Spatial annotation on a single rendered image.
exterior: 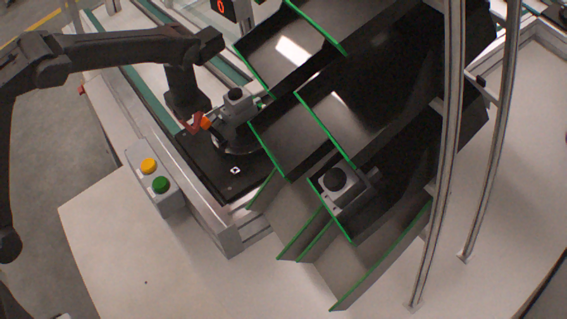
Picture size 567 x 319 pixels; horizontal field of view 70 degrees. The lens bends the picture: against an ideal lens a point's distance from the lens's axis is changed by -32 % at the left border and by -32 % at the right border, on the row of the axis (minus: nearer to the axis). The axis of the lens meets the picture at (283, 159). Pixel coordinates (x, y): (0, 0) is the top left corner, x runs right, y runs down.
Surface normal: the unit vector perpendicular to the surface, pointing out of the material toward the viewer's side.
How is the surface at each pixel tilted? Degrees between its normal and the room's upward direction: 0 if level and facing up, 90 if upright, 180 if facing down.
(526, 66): 0
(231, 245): 90
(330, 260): 45
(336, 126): 25
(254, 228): 90
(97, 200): 0
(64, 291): 0
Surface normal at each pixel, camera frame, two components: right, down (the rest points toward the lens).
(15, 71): 0.18, -0.52
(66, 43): 0.51, -0.75
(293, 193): -0.72, -0.19
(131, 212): -0.12, -0.66
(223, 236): 0.58, 0.56
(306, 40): -0.49, -0.43
